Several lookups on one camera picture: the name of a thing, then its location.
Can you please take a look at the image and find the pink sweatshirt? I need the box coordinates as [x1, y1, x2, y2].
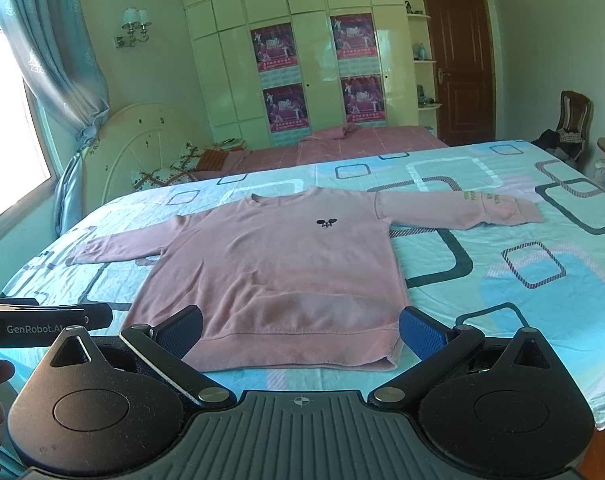
[74, 188, 542, 372]

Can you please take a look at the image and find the blue patterned bed sheet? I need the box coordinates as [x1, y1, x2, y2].
[4, 141, 605, 429]

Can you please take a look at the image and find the patterned pillow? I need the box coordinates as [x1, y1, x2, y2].
[131, 142, 208, 191]

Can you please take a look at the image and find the orange striped pillow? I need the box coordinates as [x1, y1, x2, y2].
[195, 148, 250, 174]

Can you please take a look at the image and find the white round headboard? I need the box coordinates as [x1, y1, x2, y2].
[82, 103, 211, 214]

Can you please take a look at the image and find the pink striped bed cover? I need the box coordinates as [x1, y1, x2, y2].
[196, 126, 447, 180]

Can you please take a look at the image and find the folded pink cloth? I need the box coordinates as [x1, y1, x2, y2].
[301, 124, 361, 142]

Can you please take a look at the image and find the corner shelf unit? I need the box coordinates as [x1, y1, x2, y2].
[404, 0, 441, 136]

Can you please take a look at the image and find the dark wooden chair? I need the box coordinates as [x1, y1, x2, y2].
[532, 90, 593, 169]

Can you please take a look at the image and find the lower right poster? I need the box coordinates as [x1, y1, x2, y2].
[340, 75, 387, 126]

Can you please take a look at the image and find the poster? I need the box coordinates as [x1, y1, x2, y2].
[340, 75, 387, 126]
[250, 23, 301, 90]
[331, 13, 380, 78]
[263, 84, 311, 148]

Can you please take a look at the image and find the lower left poster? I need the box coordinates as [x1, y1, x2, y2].
[263, 84, 311, 148]

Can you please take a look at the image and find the upper left poster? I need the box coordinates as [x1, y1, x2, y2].
[250, 23, 301, 90]

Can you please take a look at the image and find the upper right poster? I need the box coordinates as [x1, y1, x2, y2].
[331, 13, 380, 78]

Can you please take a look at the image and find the blue curtain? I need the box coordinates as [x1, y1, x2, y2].
[0, 0, 109, 235]

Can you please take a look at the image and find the brown wooden door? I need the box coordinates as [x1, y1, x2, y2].
[424, 0, 495, 146]

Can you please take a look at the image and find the wall lamp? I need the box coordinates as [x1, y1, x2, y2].
[114, 8, 152, 49]

